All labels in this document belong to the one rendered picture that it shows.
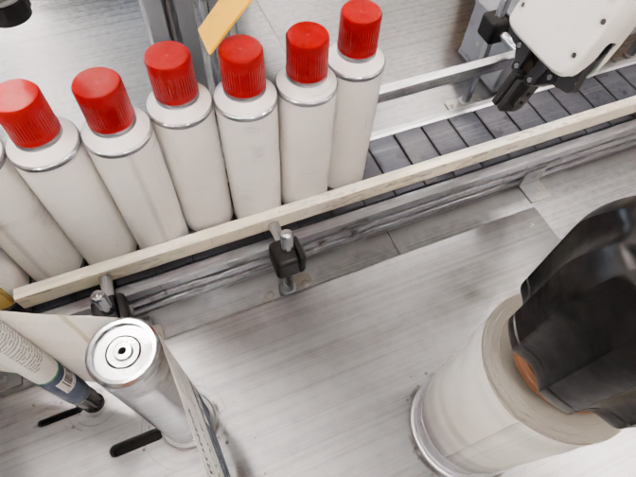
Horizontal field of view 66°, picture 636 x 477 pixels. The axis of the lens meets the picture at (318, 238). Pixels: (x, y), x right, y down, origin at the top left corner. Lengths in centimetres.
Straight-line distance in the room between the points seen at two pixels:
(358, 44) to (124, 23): 53
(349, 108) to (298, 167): 7
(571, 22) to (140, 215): 43
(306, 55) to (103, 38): 52
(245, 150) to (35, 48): 51
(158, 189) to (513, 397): 31
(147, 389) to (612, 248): 23
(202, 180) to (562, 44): 36
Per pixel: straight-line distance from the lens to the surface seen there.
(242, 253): 51
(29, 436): 49
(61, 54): 85
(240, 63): 37
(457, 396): 33
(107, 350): 28
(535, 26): 57
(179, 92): 38
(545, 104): 72
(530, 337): 24
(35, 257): 49
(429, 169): 54
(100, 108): 37
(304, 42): 39
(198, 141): 41
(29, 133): 39
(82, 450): 47
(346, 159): 50
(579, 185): 72
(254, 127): 40
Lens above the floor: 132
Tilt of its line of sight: 59 degrees down
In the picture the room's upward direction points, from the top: 5 degrees clockwise
